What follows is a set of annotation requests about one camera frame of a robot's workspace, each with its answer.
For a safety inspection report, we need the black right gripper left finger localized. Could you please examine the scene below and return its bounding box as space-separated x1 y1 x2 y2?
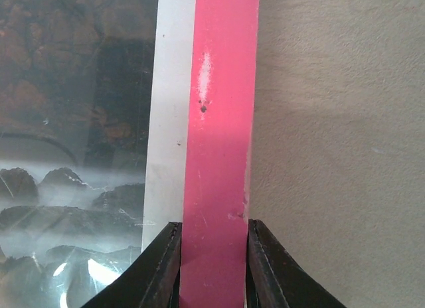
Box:
83 222 182 308

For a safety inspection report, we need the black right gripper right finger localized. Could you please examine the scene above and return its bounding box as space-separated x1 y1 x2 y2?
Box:
247 219 345 308

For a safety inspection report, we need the sunset landscape photo print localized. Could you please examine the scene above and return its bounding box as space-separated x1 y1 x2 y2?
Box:
1 0 158 307

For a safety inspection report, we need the pink wooden photo frame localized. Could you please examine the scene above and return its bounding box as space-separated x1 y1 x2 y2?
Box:
179 0 259 307

